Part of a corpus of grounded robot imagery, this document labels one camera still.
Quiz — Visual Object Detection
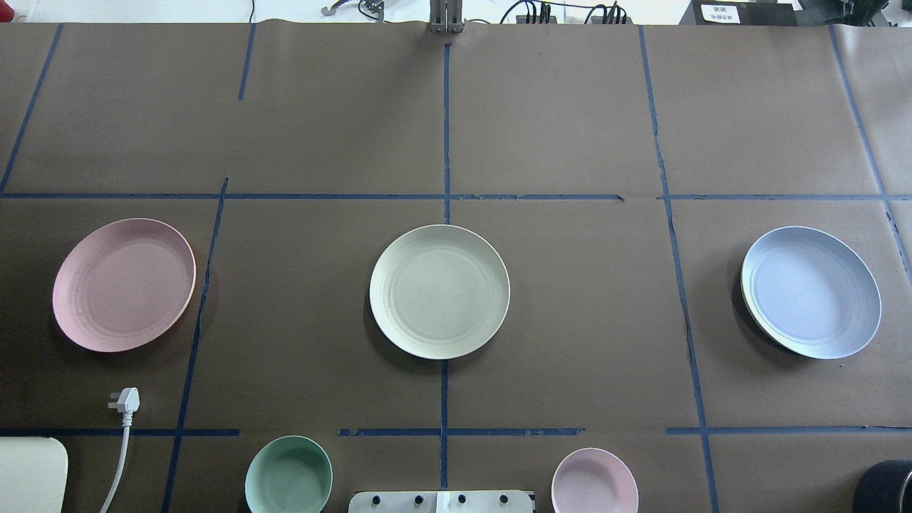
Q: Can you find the blue plate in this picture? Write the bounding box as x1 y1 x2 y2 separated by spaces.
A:
740 225 883 360

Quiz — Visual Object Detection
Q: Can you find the black box with label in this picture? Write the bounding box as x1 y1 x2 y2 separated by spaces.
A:
678 1 798 26

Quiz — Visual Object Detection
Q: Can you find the cream white toaster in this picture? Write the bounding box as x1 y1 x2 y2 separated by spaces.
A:
1 436 68 512

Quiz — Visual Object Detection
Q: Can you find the pink plate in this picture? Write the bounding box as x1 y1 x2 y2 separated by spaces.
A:
52 218 197 353

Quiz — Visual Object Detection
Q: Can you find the dark blue saucepan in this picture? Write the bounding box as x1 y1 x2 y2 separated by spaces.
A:
852 459 911 512

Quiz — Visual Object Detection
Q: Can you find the cream white plate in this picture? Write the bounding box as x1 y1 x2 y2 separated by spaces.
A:
368 224 511 361

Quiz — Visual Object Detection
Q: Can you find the green bowl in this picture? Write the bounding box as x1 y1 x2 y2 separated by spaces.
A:
244 435 333 512

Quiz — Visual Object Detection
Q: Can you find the brown paper table cover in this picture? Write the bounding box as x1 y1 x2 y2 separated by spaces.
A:
1 21 910 512

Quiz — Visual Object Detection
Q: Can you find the pink bowl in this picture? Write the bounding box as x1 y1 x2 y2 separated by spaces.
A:
551 447 641 512

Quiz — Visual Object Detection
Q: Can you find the white power plug cable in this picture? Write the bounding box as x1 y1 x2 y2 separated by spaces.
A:
98 387 141 513

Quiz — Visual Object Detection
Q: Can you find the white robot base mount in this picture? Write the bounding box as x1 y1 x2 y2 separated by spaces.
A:
348 489 537 512

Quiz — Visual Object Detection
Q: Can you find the aluminium frame post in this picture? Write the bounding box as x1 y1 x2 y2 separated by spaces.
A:
427 0 465 33

